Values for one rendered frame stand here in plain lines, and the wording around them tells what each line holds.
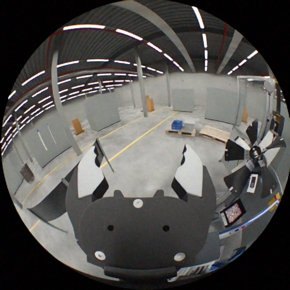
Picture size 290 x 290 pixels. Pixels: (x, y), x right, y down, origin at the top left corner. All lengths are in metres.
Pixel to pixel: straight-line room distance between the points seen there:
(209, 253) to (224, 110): 6.15
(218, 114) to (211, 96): 1.17
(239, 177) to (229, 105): 5.61
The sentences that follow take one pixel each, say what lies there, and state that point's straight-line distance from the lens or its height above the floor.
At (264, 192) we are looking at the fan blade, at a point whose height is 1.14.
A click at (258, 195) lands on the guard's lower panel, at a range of 1.76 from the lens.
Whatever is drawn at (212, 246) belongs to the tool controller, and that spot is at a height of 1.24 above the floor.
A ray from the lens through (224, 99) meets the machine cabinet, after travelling 6.14.
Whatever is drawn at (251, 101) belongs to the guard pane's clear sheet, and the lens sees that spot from 1.89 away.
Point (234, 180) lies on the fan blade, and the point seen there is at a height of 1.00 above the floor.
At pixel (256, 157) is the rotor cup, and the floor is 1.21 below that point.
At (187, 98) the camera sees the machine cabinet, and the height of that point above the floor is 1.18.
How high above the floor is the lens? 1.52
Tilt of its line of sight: 32 degrees down
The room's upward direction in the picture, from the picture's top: 9 degrees counter-clockwise
